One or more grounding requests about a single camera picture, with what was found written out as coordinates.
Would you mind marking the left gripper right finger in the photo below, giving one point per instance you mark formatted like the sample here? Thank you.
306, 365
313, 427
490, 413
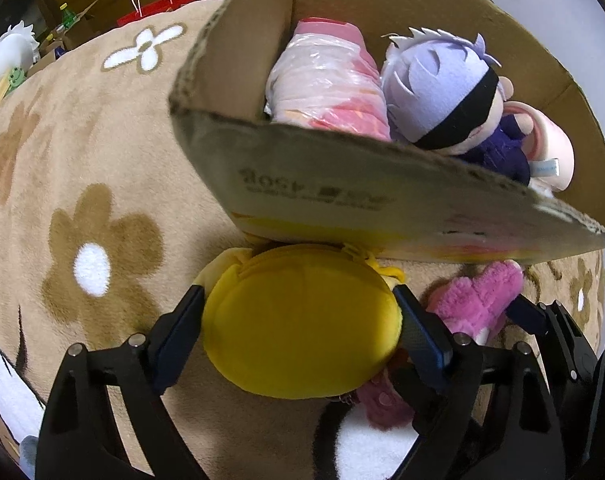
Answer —
479, 412

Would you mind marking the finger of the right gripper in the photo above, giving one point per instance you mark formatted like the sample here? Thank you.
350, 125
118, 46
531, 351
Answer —
576, 379

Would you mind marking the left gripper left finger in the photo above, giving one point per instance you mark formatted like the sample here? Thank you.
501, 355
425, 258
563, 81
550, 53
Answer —
105, 418

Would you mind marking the pink bear plush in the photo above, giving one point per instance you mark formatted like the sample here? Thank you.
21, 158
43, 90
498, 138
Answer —
473, 306

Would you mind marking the yellow round plush pouch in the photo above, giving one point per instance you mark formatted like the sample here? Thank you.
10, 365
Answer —
301, 321

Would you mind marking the pink pig roll plush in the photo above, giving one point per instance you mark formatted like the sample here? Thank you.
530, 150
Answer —
549, 151

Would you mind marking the purple haired blindfolded doll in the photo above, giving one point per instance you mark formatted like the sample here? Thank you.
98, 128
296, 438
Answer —
443, 95

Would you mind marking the beige floral blanket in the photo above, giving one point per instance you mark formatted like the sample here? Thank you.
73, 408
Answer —
103, 225

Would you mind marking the open cardboard box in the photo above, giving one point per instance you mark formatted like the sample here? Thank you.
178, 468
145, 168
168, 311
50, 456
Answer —
292, 184

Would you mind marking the white spiky hair plush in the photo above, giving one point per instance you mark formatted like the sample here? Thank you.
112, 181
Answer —
18, 48

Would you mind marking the green glass bottle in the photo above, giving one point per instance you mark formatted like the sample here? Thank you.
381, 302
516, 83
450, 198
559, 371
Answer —
68, 17

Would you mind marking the red paper bag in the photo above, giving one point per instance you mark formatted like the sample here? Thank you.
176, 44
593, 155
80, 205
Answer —
141, 10

